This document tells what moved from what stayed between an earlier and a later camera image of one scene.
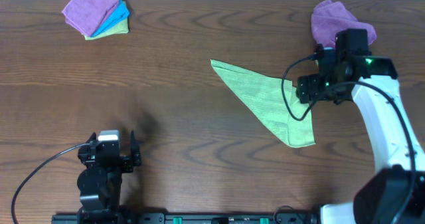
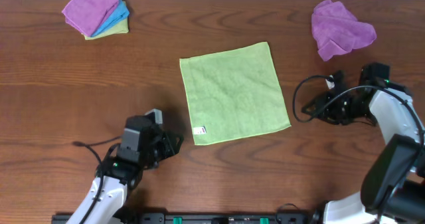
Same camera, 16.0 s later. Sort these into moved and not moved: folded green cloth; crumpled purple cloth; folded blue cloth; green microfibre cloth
Moved: green microfibre cloth
Not moved: folded green cloth; crumpled purple cloth; folded blue cloth
